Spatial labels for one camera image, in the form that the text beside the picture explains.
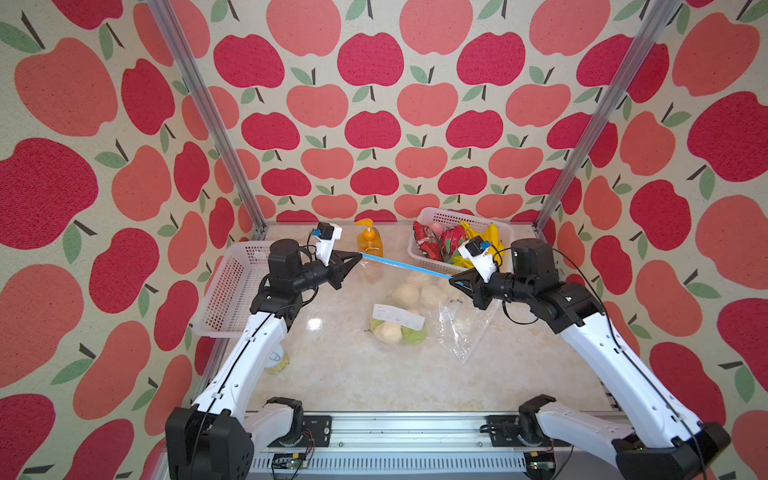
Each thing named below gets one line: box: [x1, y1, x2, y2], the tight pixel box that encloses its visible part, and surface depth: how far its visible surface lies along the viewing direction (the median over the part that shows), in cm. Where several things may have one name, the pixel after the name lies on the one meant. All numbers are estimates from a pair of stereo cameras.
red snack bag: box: [412, 221, 444, 262], surface depth 101 cm
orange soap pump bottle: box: [356, 218, 384, 258], surface depth 95 cm
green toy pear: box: [401, 326, 427, 344], surface depth 84 cm
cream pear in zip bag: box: [393, 285, 419, 308], surface depth 98 cm
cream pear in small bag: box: [373, 321, 403, 344], surface depth 85 cm
